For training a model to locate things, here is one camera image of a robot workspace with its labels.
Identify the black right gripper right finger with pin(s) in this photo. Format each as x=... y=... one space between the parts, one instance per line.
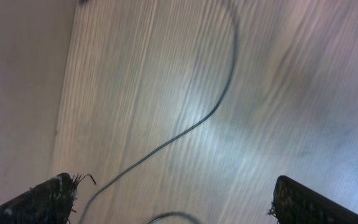
x=294 y=203

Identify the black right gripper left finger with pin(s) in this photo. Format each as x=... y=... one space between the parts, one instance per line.
x=51 y=201

